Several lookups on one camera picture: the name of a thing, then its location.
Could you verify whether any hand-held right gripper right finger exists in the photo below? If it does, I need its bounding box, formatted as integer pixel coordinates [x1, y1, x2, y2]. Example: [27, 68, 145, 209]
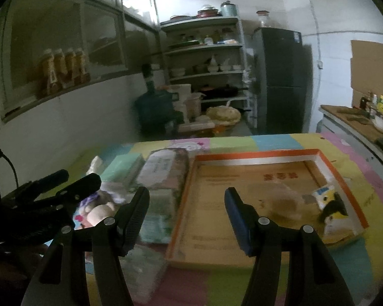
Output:
[224, 187, 355, 306]

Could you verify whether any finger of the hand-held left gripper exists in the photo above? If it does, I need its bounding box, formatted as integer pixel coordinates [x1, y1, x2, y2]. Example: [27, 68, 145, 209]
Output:
[16, 169, 70, 200]
[35, 173, 102, 211]

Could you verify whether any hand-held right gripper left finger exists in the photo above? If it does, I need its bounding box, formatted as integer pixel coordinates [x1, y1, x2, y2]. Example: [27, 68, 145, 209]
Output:
[21, 186, 151, 306]

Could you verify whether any purple plush toy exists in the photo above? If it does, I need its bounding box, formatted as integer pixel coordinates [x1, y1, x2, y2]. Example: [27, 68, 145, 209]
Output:
[79, 191, 116, 222]

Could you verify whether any orange cardboard box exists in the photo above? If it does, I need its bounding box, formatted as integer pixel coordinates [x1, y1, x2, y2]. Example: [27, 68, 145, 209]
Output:
[165, 148, 370, 270]

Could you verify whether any white rabbit plush toy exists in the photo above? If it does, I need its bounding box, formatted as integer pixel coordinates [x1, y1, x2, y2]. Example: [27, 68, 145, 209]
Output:
[86, 156, 130, 205]

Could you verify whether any pink plush toy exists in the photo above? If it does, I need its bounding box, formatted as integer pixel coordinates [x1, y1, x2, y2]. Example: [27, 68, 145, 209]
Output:
[82, 205, 116, 230]

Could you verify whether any yellow black plush toy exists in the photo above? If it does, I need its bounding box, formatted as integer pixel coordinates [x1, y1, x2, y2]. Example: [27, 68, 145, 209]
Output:
[311, 183, 350, 237]

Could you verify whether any white tissue pack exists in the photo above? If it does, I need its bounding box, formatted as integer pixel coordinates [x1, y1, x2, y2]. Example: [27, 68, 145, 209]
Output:
[140, 188, 180, 244]

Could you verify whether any green tissue pack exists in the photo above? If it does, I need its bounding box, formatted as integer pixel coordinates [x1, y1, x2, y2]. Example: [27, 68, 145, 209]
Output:
[100, 153, 145, 186]

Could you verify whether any floral tissue pack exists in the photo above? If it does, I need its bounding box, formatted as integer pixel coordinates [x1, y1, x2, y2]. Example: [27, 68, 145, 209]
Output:
[135, 149, 189, 192]

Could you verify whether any clear wrapped tissue pack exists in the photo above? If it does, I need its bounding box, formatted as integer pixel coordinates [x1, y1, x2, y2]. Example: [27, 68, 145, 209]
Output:
[118, 245, 168, 304]

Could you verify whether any colourful foam mat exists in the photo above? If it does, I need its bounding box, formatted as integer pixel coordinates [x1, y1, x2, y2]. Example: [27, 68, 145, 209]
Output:
[67, 133, 383, 306]

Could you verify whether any blue water jug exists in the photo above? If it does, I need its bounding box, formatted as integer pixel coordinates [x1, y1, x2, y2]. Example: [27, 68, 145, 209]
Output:
[134, 91, 177, 135]

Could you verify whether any basket of flatbread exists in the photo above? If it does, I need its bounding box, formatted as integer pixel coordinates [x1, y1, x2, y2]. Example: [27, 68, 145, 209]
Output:
[206, 106, 242, 126]

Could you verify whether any orange drink bottle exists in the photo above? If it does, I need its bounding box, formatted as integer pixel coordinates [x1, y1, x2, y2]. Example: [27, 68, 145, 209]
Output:
[53, 48, 68, 92]
[75, 48, 90, 84]
[39, 49, 57, 98]
[65, 48, 79, 87]

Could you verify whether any clear plastic container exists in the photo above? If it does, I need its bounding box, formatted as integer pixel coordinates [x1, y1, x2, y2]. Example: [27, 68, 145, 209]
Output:
[185, 94, 205, 122]

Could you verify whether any white box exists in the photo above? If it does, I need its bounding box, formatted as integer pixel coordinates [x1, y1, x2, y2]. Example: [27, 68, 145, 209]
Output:
[170, 84, 192, 116]

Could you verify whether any dark water pump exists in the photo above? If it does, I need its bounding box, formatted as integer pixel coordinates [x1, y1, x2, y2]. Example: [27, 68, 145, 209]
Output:
[142, 64, 156, 92]

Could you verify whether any black frying pan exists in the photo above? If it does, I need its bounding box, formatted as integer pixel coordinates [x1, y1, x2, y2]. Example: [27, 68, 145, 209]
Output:
[200, 84, 248, 100]

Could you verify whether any white kitchen counter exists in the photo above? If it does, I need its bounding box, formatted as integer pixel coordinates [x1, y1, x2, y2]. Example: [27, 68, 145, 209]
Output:
[318, 103, 383, 173]

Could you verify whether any black refrigerator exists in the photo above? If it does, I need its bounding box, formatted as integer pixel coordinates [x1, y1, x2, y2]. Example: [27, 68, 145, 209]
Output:
[253, 27, 313, 134]

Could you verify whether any white metal shelf rack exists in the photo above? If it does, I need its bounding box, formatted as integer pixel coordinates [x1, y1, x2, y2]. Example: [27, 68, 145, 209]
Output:
[160, 16, 253, 129]

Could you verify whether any row of condiment bottles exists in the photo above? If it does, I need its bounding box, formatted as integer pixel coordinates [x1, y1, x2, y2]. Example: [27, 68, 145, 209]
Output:
[359, 92, 383, 119]

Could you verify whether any glass jar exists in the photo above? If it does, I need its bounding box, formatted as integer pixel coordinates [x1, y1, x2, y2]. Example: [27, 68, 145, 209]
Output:
[256, 10, 272, 28]

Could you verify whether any cardboard sheet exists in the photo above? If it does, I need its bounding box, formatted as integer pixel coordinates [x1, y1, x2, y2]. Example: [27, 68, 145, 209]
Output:
[350, 40, 383, 103]

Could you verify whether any red pot with lid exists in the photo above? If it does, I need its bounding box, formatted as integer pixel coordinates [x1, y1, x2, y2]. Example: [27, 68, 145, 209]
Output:
[197, 5, 219, 18]

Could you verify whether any teal enamel pot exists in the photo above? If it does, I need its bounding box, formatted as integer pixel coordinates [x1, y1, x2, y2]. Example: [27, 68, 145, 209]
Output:
[220, 1, 238, 17]

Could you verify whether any black cable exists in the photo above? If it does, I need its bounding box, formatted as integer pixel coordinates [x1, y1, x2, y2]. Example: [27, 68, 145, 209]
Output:
[0, 148, 20, 189]

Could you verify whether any glass door wall cabinet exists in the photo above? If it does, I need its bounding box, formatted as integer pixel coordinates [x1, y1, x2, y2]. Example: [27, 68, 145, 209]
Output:
[0, 0, 161, 119]

